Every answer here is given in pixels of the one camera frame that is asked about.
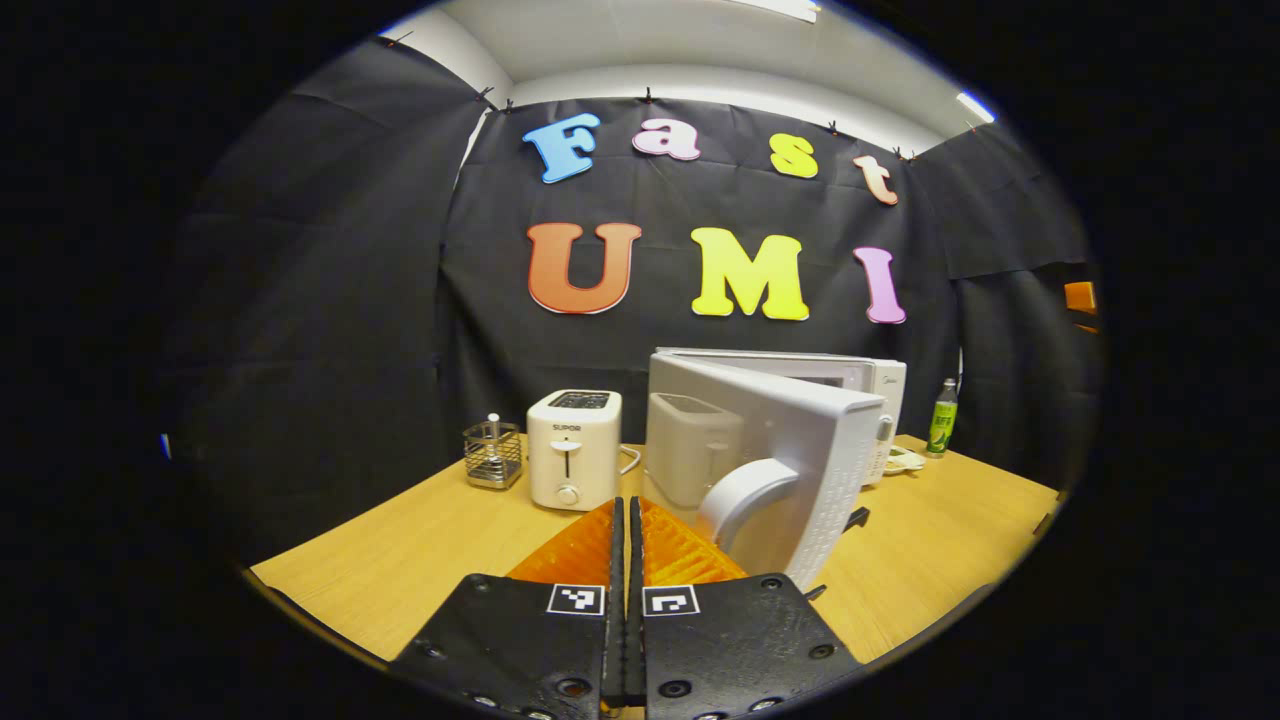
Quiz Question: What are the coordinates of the white microwave oven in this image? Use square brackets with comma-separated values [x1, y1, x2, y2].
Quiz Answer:
[643, 347, 908, 601]

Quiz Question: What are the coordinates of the metal wire basket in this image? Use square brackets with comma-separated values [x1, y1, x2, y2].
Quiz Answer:
[463, 413, 524, 490]

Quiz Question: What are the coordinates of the black backdrop cloth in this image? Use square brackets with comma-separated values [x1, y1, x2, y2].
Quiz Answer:
[165, 38, 1101, 563]

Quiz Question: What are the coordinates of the white toaster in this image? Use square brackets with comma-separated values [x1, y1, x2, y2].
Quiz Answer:
[526, 389, 623, 512]

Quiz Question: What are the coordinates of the green drink bottle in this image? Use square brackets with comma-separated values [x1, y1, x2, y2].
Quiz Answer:
[926, 378, 959, 459]

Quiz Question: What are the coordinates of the long ceiling light panel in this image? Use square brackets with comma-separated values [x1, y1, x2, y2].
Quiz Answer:
[740, 0, 822, 24]

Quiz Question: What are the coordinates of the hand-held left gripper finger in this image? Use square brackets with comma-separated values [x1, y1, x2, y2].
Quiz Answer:
[390, 497, 627, 720]
[627, 497, 863, 720]

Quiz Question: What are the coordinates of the row of black cloth clips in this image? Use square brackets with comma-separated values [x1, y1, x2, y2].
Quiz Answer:
[385, 32, 976, 163]

